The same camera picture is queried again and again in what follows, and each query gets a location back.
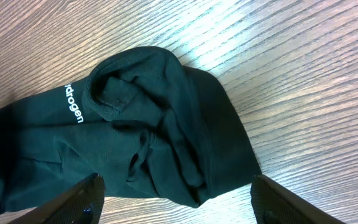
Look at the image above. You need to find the black t-shirt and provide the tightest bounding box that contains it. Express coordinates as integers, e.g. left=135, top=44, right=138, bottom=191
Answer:
left=0, top=47, right=261, bottom=214

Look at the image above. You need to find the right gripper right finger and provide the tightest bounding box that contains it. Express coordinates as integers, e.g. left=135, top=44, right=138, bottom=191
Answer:
left=250, top=175, right=344, bottom=224

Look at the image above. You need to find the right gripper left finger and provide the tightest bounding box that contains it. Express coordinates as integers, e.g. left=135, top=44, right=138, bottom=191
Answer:
left=9, top=173, right=105, bottom=224

